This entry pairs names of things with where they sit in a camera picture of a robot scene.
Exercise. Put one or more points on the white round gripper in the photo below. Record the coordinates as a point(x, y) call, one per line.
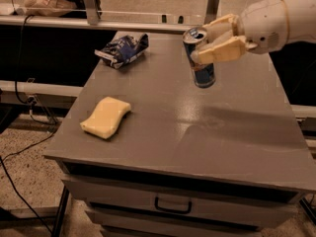
point(264, 25)

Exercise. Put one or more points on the silver blue redbull can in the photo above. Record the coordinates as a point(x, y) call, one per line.
point(194, 40)

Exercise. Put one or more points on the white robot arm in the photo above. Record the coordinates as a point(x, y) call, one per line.
point(301, 21)

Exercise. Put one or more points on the crumpled blue chip bag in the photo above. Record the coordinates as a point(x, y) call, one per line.
point(122, 51)

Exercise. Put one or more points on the grey drawer cabinet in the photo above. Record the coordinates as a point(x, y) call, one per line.
point(235, 149)

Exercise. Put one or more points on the yellow sponge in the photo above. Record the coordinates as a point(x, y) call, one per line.
point(106, 117)

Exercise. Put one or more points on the person in background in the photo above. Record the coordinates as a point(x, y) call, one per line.
point(56, 8)

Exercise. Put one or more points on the metal frame rail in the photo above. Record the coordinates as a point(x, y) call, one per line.
point(93, 21)

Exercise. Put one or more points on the black drawer handle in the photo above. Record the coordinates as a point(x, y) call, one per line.
point(169, 206)

